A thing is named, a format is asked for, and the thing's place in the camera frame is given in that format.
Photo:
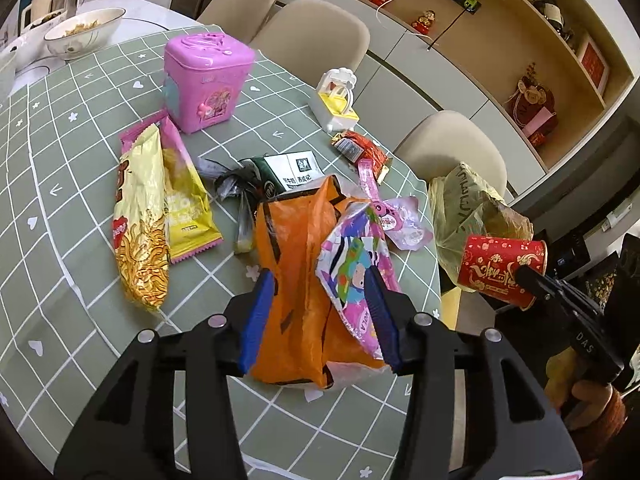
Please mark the dark wine bottle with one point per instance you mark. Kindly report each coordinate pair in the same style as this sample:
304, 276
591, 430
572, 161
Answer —
552, 12

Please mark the green checked tablecloth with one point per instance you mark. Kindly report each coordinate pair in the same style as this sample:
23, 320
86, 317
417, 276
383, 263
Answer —
75, 210

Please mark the bin with yellow liner bag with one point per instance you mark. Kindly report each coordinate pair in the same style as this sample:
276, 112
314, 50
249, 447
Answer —
460, 210

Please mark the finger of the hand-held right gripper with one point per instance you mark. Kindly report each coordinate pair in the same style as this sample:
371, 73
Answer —
534, 280

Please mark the pink toy box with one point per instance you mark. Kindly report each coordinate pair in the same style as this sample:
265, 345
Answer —
207, 80

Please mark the green charger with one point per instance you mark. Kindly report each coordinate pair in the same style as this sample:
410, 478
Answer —
469, 4

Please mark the yellow white toy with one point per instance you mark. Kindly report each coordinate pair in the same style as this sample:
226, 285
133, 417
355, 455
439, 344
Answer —
332, 105

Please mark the black silver wrapper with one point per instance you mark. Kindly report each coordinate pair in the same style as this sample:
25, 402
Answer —
227, 185

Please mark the red picture frame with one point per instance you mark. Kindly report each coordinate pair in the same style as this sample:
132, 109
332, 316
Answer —
595, 62

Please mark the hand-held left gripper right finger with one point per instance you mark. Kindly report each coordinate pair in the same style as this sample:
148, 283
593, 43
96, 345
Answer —
382, 320

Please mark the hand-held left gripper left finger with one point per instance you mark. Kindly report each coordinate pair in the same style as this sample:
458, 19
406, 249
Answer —
257, 310

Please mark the gold noodle snack bag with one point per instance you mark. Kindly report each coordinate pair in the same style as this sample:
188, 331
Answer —
142, 220

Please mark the red paper cup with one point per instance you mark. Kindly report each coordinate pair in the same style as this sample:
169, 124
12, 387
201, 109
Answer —
495, 267

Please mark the metal cup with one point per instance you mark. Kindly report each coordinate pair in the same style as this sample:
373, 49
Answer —
70, 0

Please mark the beige dining chairs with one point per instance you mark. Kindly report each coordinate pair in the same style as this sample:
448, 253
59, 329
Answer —
450, 75

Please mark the white green carton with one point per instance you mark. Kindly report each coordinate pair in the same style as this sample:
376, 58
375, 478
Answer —
295, 167

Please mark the yellow pink snack packet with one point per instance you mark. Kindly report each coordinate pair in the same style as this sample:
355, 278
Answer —
187, 205

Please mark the orange plastic bag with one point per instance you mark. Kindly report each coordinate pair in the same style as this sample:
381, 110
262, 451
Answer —
295, 260

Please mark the beige upholstered chair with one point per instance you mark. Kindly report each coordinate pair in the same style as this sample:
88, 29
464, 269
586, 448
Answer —
450, 140
315, 35
240, 0

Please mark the red candy wrapper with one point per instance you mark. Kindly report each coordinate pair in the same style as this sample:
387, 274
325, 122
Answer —
362, 152

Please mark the pink toy watch package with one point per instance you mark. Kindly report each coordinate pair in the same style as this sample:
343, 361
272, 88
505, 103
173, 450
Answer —
400, 220

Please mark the person's right hand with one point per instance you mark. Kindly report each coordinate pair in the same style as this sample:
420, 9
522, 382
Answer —
585, 400

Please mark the white patterned bowl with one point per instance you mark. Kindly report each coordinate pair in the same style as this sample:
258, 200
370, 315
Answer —
82, 37

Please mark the colourful cartoon wrapper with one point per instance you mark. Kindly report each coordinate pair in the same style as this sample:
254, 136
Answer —
350, 260

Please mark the white dish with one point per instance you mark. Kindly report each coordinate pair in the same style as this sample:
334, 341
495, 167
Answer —
27, 42

